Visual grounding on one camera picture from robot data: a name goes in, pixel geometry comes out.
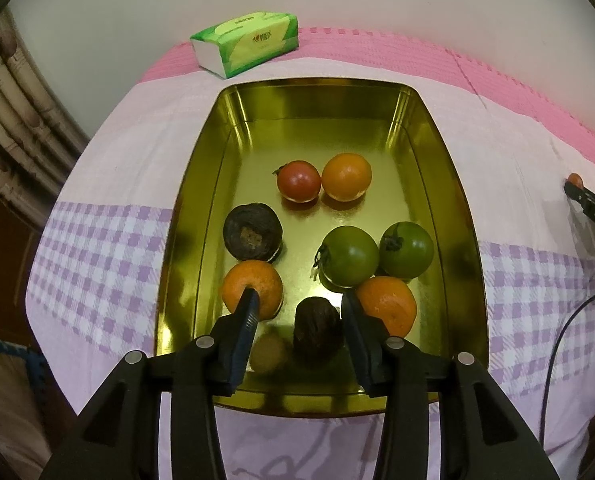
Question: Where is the dark wooden bed frame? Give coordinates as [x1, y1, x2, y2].
[0, 180, 83, 480]

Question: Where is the bamboo pattern headboard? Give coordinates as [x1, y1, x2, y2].
[0, 10, 93, 241]

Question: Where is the dark brown wrinkled fruit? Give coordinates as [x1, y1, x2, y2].
[293, 297, 344, 361]
[222, 202, 282, 263]

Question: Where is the smooth small orange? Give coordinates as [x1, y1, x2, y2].
[322, 153, 373, 201]

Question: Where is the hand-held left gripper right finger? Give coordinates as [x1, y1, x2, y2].
[341, 290, 561, 480]

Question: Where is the green tissue pack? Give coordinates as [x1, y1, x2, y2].
[190, 11, 299, 80]

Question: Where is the gold metal tray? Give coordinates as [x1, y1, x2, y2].
[154, 78, 490, 418]

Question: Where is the black cable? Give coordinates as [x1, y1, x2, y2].
[540, 287, 595, 448]

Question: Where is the rough orange mandarin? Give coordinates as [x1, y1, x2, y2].
[355, 276, 418, 339]
[220, 260, 283, 322]

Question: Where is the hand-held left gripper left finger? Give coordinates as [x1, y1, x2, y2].
[52, 287, 261, 480]

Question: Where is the green tomato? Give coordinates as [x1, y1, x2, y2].
[315, 226, 381, 288]
[379, 221, 435, 279]

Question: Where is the pink purple checked bedsheet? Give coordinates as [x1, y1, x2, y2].
[24, 27, 595, 480]

